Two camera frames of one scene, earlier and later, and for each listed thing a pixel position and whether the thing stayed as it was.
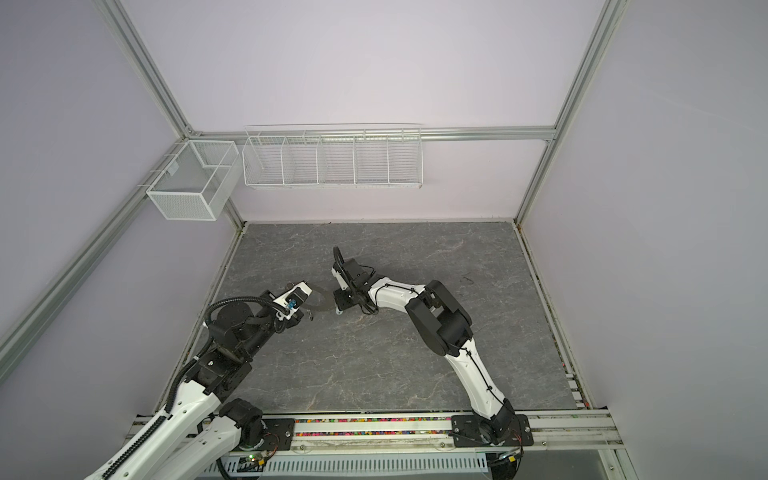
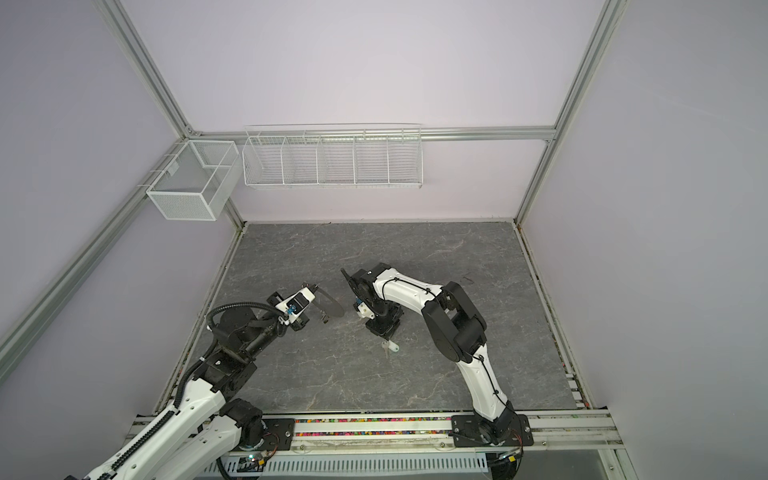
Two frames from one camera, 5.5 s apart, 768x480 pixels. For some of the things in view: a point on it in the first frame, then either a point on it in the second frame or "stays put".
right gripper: (342, 303) → (385, 332)
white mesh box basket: (194, 182) stays put
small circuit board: (250, 464) stays put
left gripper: (291, 323) stays put
